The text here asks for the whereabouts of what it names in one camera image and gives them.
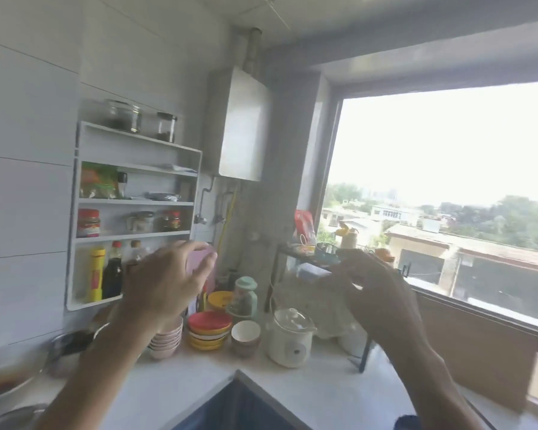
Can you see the person's right hand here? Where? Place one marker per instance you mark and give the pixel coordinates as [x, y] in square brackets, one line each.
[385, 304]

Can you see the person's left hand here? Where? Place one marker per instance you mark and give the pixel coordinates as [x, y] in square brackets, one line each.
[157, 286]

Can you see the person's left fingers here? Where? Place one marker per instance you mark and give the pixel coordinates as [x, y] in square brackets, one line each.
[192, 259]

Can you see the person's right fingers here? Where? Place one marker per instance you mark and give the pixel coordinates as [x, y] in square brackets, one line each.
[354, 264]

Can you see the person's left forearm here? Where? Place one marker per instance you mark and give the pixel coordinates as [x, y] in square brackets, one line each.
[103, 371]

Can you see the person's right forearm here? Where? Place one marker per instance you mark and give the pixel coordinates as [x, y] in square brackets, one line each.
[426, 389]

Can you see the pink cutting board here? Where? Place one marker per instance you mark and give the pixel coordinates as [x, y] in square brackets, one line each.
[211, 277]

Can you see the yellow duck bottle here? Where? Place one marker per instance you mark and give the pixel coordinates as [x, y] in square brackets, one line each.
[347, 237]

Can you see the red capped sauce jar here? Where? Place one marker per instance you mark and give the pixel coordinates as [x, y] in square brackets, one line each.
[172, 221]

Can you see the yellow round container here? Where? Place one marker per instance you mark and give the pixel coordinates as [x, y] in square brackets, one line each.
[218, 300]

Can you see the white plastic bag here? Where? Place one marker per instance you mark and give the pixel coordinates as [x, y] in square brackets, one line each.
[314, 300]

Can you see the brown sauce bottle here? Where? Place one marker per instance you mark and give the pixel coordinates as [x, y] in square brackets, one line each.
[133, 256]

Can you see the metal pipe with valve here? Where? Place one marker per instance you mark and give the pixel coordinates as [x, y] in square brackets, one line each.
[205, 201]

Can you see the red snack packet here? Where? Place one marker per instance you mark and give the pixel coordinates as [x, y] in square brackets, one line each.
[304, 226]

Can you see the clear glass jar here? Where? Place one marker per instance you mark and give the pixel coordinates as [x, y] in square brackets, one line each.
[141, 222]

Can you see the black metal counter rack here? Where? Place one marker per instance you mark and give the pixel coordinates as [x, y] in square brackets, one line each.
[291, 251]

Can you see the green lidded glass bottle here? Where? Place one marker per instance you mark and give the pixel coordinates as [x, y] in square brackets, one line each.
[244, 297]

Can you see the stack of red yellow plates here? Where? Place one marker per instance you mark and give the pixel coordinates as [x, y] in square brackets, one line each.
[209, 331]

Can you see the dark soy sauce bottle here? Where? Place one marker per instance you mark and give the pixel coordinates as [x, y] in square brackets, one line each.
[112, 275]

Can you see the stack of pink bowls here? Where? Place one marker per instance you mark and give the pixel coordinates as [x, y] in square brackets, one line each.
[168, 342]

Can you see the beige ceramic cup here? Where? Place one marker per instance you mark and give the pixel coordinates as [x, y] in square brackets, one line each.
[245, 339]

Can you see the yellow squeeze bottle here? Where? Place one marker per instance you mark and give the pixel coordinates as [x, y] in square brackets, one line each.
[96, 275]

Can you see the white electric stew pot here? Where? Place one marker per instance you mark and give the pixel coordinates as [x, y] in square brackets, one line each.
[291, 340]

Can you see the small dark spice bottle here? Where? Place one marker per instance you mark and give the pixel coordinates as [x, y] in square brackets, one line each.
[122, 185]

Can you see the red label jar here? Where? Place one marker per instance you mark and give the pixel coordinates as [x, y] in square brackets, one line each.
[88, 223]

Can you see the green snack packet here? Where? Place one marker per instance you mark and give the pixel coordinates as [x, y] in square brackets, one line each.
[98, 181]

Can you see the small glass jar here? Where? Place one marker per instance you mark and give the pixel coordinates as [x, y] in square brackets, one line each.
[166, 128]

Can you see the white water heater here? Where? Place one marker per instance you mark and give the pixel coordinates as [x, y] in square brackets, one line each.
[242, 125]

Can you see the wooden board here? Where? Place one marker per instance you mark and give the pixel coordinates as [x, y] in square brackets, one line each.
[475, 349]

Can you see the steel cooking pot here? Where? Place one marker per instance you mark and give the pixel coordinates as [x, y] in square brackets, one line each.
[67, 349]

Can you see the steel kitchen sink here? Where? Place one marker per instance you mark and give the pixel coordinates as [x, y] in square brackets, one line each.
[237, 407]

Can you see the large glass jar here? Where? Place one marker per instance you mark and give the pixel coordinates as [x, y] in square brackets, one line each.
[124, 117]

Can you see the grey exhaust pipe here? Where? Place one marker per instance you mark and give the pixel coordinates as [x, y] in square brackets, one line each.
[253, 49]

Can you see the steel bowl with dark sauce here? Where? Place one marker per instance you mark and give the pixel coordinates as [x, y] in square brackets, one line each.
[4, 380]

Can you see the steel pot lid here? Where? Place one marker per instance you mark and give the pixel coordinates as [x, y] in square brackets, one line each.
[9, 418]

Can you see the white wall shelf rack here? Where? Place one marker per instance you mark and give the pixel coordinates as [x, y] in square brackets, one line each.
[134, 203]

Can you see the window frame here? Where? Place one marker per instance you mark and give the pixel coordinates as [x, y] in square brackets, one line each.
[329, 165]

